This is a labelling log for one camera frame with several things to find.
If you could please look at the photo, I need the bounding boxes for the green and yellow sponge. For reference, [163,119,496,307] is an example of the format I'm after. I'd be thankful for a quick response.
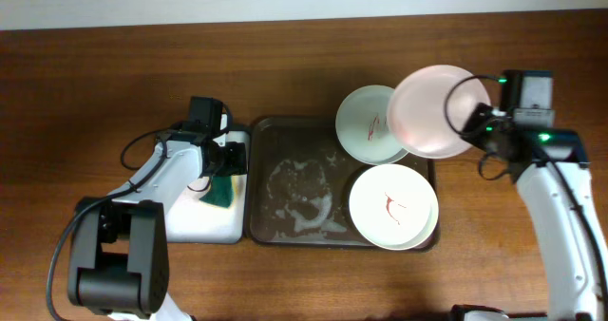
[199,177,236,209]

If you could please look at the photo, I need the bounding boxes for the white plate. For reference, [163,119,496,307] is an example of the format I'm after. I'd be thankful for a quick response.
[348,164,439,251]
[387,65,490,160]

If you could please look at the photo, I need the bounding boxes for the pale green plate top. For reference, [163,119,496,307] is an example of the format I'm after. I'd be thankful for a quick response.
[335,85,409,165]

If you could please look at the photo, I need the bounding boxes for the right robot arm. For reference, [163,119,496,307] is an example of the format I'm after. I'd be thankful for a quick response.
[457,104,607,320]

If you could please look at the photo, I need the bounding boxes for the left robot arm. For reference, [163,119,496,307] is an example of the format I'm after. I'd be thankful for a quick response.
[67,136,248,320]

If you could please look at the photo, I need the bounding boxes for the small dark soap tray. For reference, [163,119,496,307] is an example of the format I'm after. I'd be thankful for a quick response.
[155,131,249,244]

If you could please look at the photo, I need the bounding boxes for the large dark brown tray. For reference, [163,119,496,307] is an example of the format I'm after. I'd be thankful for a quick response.
[245,117,439,252]

